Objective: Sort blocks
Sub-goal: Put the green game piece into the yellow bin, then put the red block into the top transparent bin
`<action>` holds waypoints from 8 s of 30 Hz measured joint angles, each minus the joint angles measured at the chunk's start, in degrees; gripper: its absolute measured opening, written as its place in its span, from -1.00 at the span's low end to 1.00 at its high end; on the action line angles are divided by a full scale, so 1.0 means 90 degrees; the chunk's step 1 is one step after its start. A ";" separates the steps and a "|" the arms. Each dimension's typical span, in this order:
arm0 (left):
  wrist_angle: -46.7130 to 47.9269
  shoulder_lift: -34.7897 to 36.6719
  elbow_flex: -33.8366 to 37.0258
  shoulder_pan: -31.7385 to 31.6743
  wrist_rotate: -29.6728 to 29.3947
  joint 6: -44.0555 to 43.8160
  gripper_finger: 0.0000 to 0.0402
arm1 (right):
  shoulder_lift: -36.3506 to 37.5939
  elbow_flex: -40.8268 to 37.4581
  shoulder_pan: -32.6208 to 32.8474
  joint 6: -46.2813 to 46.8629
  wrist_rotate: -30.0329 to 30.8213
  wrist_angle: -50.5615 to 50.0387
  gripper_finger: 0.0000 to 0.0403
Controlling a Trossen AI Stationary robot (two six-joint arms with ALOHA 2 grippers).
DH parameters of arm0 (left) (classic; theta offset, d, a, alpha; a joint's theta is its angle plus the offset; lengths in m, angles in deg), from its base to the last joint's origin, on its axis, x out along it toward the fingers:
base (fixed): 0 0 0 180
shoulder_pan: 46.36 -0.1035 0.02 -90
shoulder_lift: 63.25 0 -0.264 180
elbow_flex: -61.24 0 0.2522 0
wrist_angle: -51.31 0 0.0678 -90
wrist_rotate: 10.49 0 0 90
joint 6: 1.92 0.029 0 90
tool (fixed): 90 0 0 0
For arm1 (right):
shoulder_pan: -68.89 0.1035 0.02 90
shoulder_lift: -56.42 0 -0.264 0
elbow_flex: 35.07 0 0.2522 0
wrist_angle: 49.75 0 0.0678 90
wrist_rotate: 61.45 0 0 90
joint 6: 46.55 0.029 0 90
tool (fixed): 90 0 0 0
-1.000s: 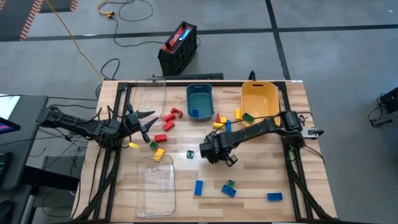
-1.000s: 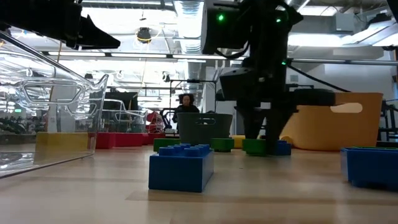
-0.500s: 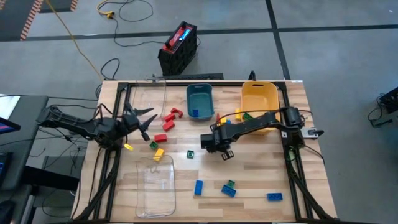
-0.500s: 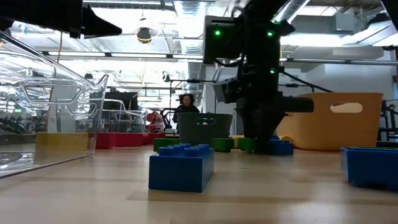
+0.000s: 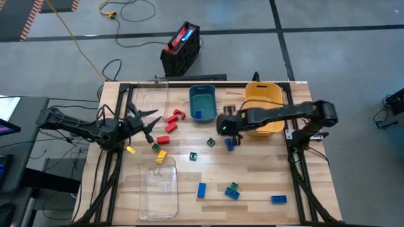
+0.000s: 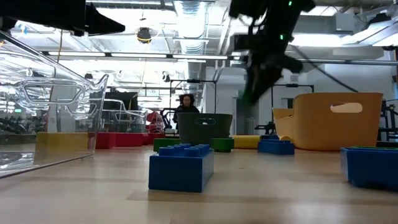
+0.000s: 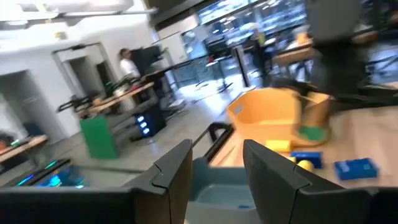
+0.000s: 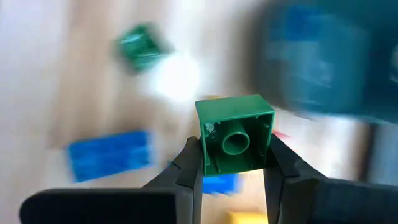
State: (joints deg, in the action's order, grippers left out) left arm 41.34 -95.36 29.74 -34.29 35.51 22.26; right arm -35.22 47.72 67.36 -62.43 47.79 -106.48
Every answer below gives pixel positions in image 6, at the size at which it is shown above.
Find person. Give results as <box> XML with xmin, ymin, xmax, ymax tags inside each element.
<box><xmin>172</xmin><ymin>93</ymin><xmax>201</xmax><ymax>124</ymax></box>

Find black equipment stand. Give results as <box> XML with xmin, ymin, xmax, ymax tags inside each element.
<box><xmin>377</xmin><ymin>98</ymin><xmax>398</xmax><ymax>142</ymax></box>

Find black background frame stand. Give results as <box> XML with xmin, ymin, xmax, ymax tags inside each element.
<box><xmin>271</xmin><ymin>83</ymin><xmax>315</xmax><ymax>125</ymax></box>
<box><xmin>169</xmin><ymin>78</ymin><xmax>218</xmax><ymax>114</ymax></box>

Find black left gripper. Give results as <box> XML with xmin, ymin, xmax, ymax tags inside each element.
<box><xmin>0</xmin><ymin>0</ymin><xmax>126</xmax><ymax>37</ymax></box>

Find green square toy block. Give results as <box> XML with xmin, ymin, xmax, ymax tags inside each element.
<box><xmin>210</xmin><ymin>138</ymin><xmax>235</xmax><ymax>153</ymax></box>
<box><xmin>153</xmin><ymin>138</ymin><xmax>182</xmax><ymax>153</ymax></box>

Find ceiling light rail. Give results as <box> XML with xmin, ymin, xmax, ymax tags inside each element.
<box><xmin>40</xmin><ymin>50</ymin><xmax>249</xmax><ymax>63</ymax></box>

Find yellow plastic bin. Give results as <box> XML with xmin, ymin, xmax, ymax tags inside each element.
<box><xmin>272</xmin><ymin>91</ymin><xmax>384</xmax><ymax>152</ymax></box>

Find teal plastic bin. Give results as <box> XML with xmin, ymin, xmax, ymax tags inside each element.
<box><xmin>176</xmin><ymin>112</ymin><xmax>234</xmax><ymax>147</ymax></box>

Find yellow toy cylinder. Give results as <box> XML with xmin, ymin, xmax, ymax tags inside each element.
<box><xmin>35</xmin><ymin>132</ymin><xmax>90</xmax><ymax>153</ymax></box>
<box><xmin>231</xmin><ymin>134</ymin><xmax>262</xmax><ymax>150</ymax></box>

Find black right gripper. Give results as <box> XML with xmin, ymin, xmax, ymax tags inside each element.
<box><xmin>234</xmin><ymin>12</ymin><xmax>304</xmax><ymax>105</ymax></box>

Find black round ceiling device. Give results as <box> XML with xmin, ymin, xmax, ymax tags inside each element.
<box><xmin>136</xmin><ymin>27</ymin><xmax>152</xmax><ymax>45</ymax></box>

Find silver ventilation duct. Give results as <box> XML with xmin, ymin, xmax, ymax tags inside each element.
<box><xmin>172</xmin><ymin>0</ymin><xmax>208</xmax><ymax>82</ymax></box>

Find clear plastic bin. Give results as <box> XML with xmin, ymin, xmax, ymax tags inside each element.
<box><xmin>101</xmin><ymin>98</ymin><xmax>149</xmax><ymax>135</ymax></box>
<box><xmin>0</xmin><ymin>30</ymin><xmax>109</xmax><ymax>180</ymax></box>

